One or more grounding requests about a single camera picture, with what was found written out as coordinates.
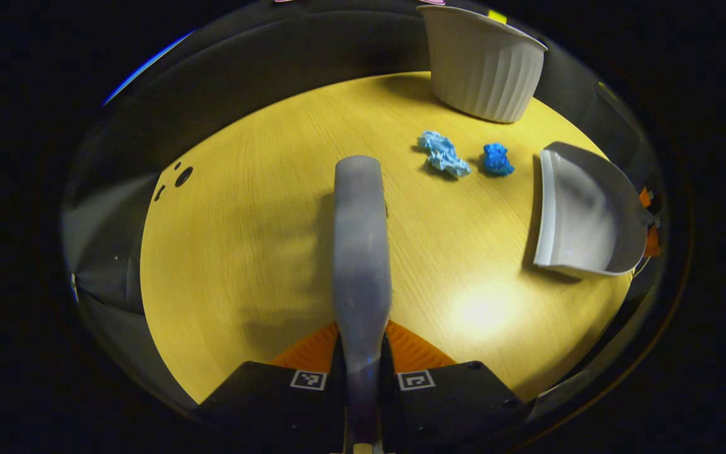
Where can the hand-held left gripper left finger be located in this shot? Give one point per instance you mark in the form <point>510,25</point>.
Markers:
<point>262,403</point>

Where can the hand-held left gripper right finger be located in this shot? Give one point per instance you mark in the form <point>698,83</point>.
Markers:
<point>464,403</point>

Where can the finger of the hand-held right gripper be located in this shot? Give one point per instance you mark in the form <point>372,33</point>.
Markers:
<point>646,198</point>
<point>652,243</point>

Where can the grey dustpan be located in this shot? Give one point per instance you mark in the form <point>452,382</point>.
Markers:
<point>583,214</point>

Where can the dark blue paper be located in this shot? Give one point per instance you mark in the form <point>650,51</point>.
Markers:
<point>497,159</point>

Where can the small grey broom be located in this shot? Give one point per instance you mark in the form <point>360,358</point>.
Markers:
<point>362,252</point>

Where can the white ribbed garbage bin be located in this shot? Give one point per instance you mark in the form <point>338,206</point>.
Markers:
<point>486,69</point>

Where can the light blue paper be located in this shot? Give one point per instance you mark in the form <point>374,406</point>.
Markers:
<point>443,154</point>

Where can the wooden desktop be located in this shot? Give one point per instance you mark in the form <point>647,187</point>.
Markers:
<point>243,252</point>

